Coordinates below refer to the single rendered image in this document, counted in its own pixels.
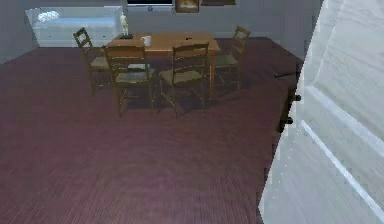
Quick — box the white room door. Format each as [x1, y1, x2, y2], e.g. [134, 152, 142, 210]
[258, 0, 384, 224]

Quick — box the brown wooden slatted chair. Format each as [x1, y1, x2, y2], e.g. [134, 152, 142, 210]
[208, 25, 252, 93]
[72, 27, 113, 98]
[101, 44, 158, 118]
[157, 41, 211, 119]

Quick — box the brown framed wall picture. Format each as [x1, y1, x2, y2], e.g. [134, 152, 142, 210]
[174, 0, 201, 14]

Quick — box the black television screen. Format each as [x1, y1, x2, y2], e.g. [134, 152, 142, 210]
[126, 0, 174, 7]

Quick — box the black door handle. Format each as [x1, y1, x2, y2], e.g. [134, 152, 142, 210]
[273, 71, 303, 134]

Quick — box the dark framed wall picture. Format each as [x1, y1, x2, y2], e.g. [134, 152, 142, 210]
[201, 0, 237, 7]

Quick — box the white figurine statue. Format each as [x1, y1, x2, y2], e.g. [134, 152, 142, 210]
[118, 12, 134, 40]

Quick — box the brown wooden dining table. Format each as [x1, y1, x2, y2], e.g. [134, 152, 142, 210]
[105, 32, 222, 100]

